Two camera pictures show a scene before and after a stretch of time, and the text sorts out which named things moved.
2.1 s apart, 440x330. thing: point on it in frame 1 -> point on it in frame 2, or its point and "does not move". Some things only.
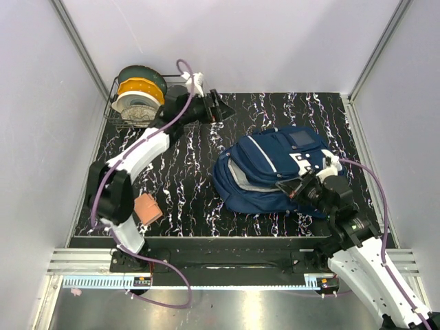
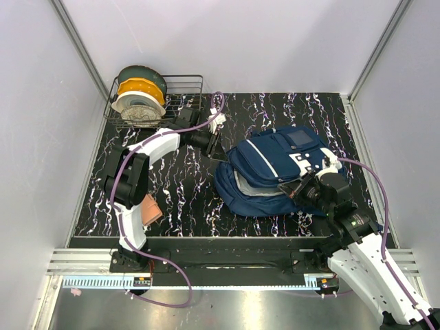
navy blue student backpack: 247,172 does not move
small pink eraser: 75,291 does not move
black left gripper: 220,108 -> 214,151
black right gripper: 295,187 does not move
